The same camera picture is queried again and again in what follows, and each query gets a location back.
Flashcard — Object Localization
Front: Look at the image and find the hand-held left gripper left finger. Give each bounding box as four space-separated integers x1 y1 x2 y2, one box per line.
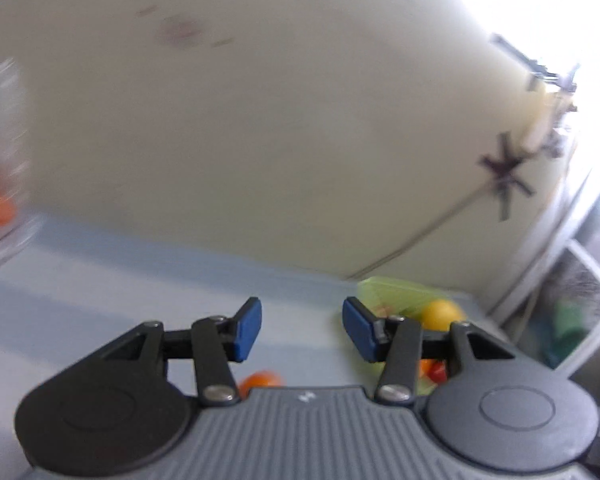
87 297 262 407

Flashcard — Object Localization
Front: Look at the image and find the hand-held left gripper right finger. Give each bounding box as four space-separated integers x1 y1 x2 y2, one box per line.
342 296 525 405

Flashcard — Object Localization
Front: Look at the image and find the large mandarin orange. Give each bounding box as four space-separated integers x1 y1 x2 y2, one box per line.
239 371 285 395

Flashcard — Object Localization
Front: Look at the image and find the green plastic basin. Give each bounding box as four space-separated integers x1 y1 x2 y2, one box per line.
357 276 469 397

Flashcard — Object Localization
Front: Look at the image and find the large yellow citrus fruit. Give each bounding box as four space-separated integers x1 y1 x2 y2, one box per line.
421 299 466 332

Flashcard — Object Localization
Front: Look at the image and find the blue striped sheet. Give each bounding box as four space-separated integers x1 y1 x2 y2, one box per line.
0 212 503 461

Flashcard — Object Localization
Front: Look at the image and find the green object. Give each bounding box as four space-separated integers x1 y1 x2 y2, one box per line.
542 300 593 368

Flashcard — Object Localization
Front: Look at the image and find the black tape cross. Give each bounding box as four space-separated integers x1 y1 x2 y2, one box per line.
480 132 535 222

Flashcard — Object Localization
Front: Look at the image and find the white framed mesh panel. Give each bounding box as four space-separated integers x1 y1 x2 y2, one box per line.
500 237 600 378

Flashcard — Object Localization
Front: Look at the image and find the clear plastic bag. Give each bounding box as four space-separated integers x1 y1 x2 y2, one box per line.
0 57 38 273

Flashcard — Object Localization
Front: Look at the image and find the cream wall cable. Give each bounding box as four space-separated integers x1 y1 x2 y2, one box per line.
346 125 548 281

